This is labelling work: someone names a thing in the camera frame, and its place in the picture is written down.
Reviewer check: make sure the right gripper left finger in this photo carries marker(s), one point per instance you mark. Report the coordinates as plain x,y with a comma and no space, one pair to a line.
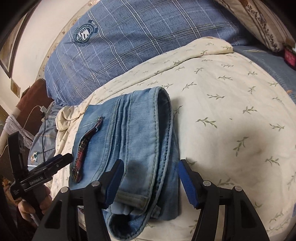
77,214

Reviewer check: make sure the blue denim jeans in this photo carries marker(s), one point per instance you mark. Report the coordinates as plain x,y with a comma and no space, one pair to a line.
138,129

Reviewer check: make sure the person left hand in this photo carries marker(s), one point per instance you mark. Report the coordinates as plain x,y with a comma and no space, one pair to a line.
26,210

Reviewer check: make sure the grey plaid pillow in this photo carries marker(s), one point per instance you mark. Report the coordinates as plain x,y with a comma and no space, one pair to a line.
44,144

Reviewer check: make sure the lilac cloth on headboard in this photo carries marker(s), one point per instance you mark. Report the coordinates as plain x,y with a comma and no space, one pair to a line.
12,125

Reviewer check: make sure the brown bed headboard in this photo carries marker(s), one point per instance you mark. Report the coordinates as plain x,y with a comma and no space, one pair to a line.
27,110

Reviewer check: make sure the white power strip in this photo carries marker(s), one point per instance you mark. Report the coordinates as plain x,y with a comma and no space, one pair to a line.
46,111

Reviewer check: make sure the cream leaf-print sheet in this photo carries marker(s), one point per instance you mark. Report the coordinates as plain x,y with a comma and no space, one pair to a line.
234,121

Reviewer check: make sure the blue bed sheet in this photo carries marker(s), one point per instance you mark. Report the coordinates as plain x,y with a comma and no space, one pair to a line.
273,64

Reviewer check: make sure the blue plaid quilt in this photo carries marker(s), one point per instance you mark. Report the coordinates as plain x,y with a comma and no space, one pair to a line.
115,36

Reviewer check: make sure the red small bottle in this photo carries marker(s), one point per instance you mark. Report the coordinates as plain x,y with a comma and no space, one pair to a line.
290,58

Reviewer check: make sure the striped floral pillow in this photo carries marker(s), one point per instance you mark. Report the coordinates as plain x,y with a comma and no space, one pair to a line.
268,25

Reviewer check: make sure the small wall plaque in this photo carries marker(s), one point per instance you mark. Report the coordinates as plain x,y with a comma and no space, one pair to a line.
15,88

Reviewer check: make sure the framed wall painting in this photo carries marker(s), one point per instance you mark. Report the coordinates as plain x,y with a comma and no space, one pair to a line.
9,49

